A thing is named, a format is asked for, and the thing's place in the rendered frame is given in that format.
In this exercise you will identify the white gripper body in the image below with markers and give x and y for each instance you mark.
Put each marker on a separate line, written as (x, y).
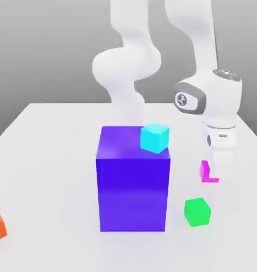
(219, 158)

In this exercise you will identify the small magenta cube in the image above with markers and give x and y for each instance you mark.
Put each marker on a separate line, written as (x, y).
(204, 172)

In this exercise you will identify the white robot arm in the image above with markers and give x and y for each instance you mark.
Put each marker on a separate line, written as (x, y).
(128, 70)

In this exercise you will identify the small green cube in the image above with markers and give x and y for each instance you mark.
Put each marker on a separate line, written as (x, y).
(197, 212)

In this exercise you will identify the small cyan cube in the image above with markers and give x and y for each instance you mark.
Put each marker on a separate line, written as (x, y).
(154, 138)

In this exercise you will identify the large blue box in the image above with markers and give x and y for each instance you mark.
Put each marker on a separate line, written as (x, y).
(131, 191)

